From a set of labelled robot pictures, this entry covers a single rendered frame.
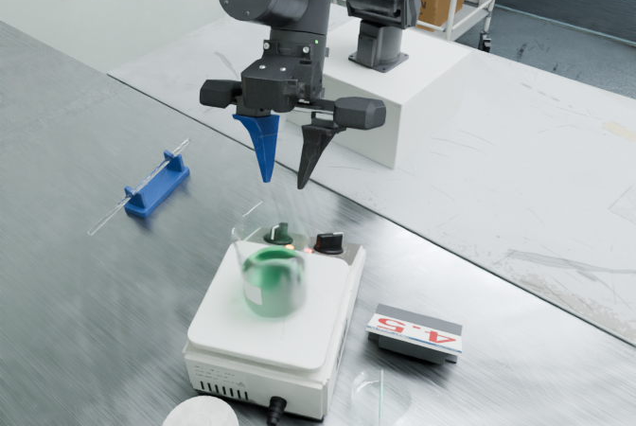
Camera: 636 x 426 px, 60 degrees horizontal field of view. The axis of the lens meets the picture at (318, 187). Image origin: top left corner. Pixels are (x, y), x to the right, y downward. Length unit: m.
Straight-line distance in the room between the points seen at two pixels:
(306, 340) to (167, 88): 0.60
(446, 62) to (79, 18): 1.39
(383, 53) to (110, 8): 1.38
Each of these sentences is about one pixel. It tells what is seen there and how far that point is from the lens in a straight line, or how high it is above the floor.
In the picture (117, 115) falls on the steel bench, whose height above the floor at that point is 0.90.
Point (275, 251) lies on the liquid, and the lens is 0.49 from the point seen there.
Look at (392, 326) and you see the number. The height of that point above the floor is 0.92.
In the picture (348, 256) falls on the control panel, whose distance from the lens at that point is 0.58.
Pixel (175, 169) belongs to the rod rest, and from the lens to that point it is 0.77.
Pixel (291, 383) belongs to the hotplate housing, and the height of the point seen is 0.96.
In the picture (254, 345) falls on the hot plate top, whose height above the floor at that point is 0.99.
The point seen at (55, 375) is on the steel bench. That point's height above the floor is 0.90.
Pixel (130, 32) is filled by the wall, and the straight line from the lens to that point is 2.10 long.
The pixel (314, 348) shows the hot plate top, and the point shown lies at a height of 0.99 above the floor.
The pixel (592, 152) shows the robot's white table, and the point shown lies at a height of 0.90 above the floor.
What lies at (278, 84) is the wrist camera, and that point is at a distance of 0.48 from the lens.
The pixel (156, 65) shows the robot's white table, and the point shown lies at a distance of 1.04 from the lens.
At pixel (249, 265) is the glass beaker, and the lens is 0.44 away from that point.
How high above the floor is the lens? 1.39
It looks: 42 degrees down
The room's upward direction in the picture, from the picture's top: straight up
